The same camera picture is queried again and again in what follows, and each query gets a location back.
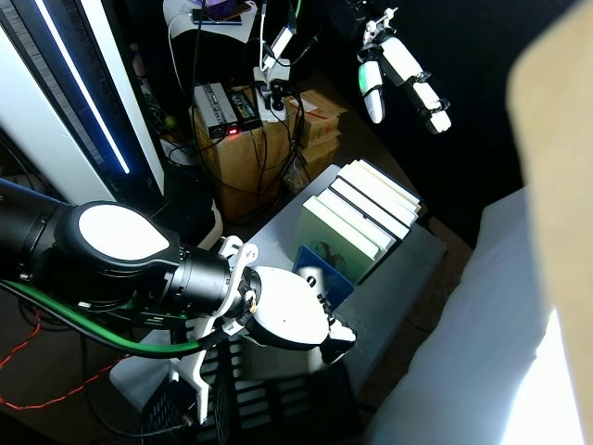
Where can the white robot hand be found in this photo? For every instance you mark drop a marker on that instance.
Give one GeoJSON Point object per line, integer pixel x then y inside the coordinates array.
{"type": "Point", "coordinates": [400, 58]}
{"type": "Point", "coordinates": [287, 310]}

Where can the blue bookend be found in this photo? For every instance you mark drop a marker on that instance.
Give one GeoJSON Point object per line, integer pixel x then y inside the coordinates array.
{"type": "Point", "coordinates": [343, 287]}

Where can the green cover book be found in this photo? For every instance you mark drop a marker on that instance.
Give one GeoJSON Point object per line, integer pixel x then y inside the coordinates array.
{"type": "Point", "coordinates": [324, 232]}

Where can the thin cream book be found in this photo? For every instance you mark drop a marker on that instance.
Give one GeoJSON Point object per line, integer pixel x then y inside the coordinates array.
{"type": "Point", "coordinates": [398, 183]}

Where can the small plain cardboard box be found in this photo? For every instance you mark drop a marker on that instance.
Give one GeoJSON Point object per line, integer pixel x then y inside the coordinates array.
{"type": "Point", "coordinates": [319, 157]}

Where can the thick cream book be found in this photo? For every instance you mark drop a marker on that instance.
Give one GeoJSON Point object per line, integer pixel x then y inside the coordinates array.
{"type": "Point", "coordinates": [384, 187]}

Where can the clear plastic bag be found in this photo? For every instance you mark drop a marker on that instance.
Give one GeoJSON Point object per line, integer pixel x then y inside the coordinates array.
{"type": "Point", "coordinates": [294, 176]}

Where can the white power strip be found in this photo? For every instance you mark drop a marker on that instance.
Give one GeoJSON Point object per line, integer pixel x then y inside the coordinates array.
{"type": "Point", "coordinates": [266, 113]}

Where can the large cardboard box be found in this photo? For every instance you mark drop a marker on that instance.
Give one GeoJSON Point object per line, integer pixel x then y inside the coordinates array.
{"type": "Point", "coordinates": [241, 167]}

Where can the black mesh file rack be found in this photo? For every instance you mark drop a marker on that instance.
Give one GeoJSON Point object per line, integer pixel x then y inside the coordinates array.
{"type": "Point", "coordinates": [157, 412]}

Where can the black power adapter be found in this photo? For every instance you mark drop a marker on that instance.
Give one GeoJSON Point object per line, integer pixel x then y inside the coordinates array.
{"type": "Point", "coordinates": [243, 109]}

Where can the tan board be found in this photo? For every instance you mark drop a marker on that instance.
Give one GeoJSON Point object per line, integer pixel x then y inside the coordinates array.
{"type": "Point", "coordinates": [556, 139]}

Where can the white bedding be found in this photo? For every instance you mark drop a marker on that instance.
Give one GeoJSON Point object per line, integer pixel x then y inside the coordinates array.
{"type": "Point", "coordinates": [463, 324]}

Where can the dark flat tablet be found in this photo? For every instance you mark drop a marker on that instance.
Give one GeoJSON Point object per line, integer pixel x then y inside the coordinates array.
{"type": "Point", "coordinates": [218, 18]}

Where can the silver power supply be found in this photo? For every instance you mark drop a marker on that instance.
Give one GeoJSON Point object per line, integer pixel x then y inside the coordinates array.
{"type": "Point", "coordinates": [210, 106]}

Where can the small green ball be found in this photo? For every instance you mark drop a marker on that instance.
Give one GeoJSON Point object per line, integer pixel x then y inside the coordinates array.
{"type": "Point", "coordinates": [171, 122]}

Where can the white round stool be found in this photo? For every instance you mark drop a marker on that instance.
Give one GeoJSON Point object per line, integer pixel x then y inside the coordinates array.
{"type": "Point", "coordinates": [178, 21]}

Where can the white black tower with light strip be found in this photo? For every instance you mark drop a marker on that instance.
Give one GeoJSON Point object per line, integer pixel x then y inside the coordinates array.
{"type": "Point", "coordinates": [46, 116]}

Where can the wrist camera on white bracket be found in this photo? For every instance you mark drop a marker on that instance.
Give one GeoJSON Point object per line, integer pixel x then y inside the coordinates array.
{"type": "Point", "coordinates": [199, 389]}

